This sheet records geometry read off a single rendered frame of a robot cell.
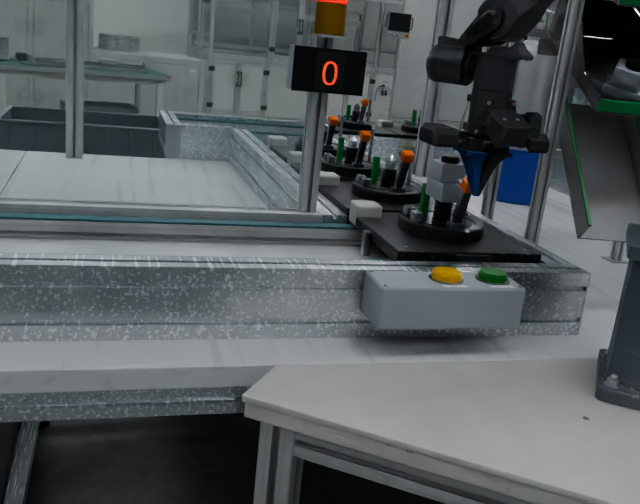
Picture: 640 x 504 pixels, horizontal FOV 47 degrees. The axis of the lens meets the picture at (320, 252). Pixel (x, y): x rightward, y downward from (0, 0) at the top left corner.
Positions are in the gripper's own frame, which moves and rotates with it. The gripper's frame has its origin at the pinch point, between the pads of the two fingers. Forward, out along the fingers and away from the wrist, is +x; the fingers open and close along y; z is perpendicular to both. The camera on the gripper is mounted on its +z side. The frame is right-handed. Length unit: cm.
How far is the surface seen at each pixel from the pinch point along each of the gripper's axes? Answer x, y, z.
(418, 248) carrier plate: 11.7, -8.3, 0.7
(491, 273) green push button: 11.5, -2.4, 12.6
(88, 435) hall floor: 109, -58, -113
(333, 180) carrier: 10.7, -9.2, -42.7
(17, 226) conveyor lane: 15, -66, -18
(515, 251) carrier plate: 11.7, 7.8, 1.0
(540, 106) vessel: -4, 60, -83
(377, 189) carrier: 9.8, -3.7, -31.7
